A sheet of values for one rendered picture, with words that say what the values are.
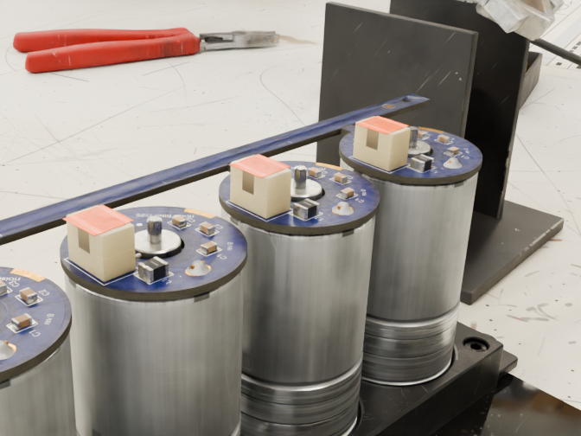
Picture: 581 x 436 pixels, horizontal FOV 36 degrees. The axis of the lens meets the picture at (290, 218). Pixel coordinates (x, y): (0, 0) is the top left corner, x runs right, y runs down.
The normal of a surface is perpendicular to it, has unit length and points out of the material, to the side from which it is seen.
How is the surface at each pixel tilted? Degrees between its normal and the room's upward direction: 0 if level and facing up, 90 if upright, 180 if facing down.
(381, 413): 0
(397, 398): 0
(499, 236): 0
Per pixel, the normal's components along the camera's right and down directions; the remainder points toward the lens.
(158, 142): 0.04, -0.90
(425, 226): 0.14, 0.44
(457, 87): -0.61, 0.32
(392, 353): -0.12, 0.43
